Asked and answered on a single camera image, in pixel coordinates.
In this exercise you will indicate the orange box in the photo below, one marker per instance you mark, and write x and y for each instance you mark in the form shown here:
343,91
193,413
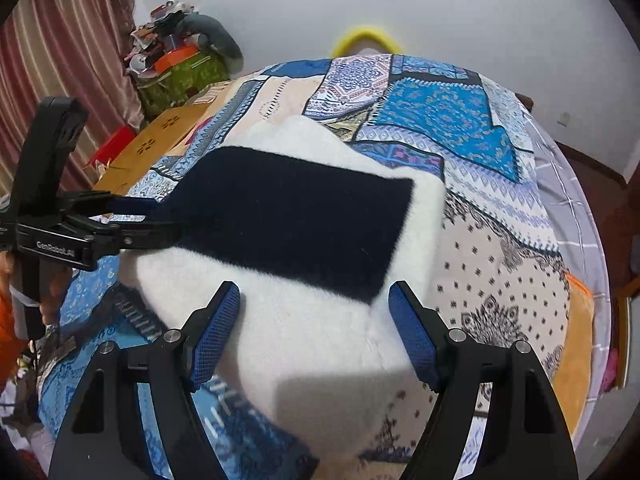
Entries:
175,57

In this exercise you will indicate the green patterned bag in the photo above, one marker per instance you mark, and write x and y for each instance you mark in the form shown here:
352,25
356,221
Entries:
185,77

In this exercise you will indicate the red box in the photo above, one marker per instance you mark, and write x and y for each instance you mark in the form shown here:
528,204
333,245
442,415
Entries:
112,145

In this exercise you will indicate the wooden chair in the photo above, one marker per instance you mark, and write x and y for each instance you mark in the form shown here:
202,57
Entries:
622,330

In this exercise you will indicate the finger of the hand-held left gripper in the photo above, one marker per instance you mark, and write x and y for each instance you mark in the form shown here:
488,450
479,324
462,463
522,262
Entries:
130,205
145,239

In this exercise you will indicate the white and black sweater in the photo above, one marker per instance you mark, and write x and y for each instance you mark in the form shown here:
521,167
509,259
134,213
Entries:
300,335

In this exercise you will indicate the blue patchwork blanket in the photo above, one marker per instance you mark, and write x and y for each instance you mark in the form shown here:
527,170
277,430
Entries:
450,105

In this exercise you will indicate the person's left hand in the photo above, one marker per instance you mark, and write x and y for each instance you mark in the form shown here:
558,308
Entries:
52,300

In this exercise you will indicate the striped curtain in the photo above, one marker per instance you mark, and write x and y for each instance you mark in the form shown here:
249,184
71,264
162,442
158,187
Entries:
65,50

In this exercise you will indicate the grey checked bedsheet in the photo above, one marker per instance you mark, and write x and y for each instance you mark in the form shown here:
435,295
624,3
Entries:
585,220

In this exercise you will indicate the pile of clutter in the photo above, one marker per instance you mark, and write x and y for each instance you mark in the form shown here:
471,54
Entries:
150,40

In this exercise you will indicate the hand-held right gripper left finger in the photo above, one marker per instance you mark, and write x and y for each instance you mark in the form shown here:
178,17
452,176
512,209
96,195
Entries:
212,335

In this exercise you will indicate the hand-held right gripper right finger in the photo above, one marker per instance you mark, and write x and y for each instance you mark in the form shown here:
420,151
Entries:
415,335

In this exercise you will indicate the wooden board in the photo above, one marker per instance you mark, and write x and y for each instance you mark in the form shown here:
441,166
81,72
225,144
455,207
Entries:
150,145

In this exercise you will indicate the orange cushion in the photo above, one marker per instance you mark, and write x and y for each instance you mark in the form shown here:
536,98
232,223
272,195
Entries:
575,360

